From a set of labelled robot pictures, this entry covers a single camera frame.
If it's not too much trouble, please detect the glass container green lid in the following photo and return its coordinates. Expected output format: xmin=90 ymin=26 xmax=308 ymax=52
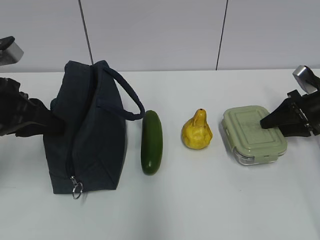
xmin=221 ymin=105 xmax=288 ymax=166

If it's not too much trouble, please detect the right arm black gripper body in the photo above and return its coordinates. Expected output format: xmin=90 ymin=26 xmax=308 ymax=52
xmin=279 ymin=90 xmax=320 ymax=137

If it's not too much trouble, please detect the green cucumber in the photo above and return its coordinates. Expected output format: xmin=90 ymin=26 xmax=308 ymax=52
xmin=140 ymin=110 xmax=163 ymax=176

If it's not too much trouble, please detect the metal zipper pull ring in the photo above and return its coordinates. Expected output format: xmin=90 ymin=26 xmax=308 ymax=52
xmin=70 ymin=175 xmax=84 ymax=200

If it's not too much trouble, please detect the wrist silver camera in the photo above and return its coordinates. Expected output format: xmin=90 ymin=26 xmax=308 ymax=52
xmin=0 ymin=36 xmax=24 ymax=66
xmin=292 ymin=65 xmax=320 ymax=94

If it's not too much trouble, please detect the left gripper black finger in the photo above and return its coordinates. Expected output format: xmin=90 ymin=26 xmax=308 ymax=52
xmin=27 ymin=98 xmax=65 ymax=137

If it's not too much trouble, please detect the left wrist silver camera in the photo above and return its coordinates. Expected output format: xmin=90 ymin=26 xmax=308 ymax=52
xmin=0 ymin=36 xmax=24 ymax=66

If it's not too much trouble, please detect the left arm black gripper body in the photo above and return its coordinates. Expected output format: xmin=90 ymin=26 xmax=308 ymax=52
xmin=0 ymin=77 xmax=32 ymax=137

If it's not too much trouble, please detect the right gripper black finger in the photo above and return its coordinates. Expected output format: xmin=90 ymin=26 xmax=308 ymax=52
xmin=260 ymin=98 xmax=297 ymax=129

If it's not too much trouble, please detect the yellow pear-shaped gourd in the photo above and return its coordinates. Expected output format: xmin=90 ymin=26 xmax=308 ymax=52
xmin=181 ymin=108 xmax=213 ymax=150

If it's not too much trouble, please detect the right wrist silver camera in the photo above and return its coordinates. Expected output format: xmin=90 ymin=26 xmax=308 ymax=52
xmin=292 ymin=65 xmax=320 ymax=94

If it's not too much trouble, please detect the dark blue lunch bag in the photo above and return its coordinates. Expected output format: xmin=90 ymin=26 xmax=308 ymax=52
xmin=43 ymin=60 xmax=145 ymax=198

